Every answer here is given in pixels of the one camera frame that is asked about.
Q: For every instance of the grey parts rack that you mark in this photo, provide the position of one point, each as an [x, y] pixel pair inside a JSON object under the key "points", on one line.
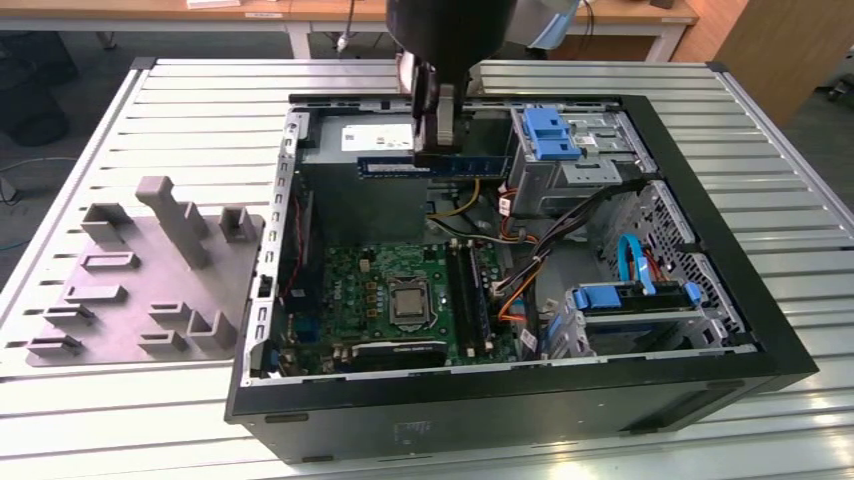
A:
{"points": [[167, 280]]}

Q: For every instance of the white paper sheet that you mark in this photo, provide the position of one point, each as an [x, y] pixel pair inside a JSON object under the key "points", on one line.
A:
{"points": [[214, 3]]}

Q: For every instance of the blue RAM stick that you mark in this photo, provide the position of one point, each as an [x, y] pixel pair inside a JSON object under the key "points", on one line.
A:
{"points": [[394, 167]]}

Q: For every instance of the silver wrist camera black mount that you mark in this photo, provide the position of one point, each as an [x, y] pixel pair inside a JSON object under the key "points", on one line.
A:
{"points": [[448, 117]]}

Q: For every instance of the hard disk in blue carrier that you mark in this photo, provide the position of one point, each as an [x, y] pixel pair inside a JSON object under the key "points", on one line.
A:
{"points": [[603, 297]]}

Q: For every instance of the wooden desk white frame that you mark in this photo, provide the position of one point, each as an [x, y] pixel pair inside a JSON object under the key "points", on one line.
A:
{"points": [[627, 12]]}

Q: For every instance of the grey power supply unit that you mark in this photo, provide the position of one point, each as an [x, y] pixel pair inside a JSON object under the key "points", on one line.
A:
{"points": [[374, 210]]}

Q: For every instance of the black bag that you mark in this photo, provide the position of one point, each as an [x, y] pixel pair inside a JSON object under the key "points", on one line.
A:
{"points": [[33, 90]]}

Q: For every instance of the grey metal disk bay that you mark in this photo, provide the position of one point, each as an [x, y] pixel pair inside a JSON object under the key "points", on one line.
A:
{"points": [[667, 317]]}

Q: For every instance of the black PC case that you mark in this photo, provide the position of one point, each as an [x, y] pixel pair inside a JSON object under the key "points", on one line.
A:
{"points": [[534, 415]]}

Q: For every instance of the blue plastic drive latch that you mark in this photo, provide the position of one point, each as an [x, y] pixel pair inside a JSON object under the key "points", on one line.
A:
{"points": [[543, 120]]}

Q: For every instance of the silver CPU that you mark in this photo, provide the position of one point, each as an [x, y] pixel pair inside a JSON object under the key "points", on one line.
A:
{"points": [[408, 304]]}

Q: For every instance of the black graphics card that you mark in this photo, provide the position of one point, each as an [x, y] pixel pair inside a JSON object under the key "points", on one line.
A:
{"points": [[400, 352]]}

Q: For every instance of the grey metal drive cage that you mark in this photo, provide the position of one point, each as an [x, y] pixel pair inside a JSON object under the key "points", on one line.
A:
{"points": [[601, 170]]}

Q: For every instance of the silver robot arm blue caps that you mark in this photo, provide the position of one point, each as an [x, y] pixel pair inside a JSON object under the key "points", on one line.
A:
{"points": [[557, 27]]}

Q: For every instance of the brown wooden cabinet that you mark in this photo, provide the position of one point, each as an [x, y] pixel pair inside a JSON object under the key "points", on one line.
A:
{"points": [[781, 50]]}

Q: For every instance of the green motherboard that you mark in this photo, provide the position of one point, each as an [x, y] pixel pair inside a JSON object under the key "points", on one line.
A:
{"points": [[354, 300]]}

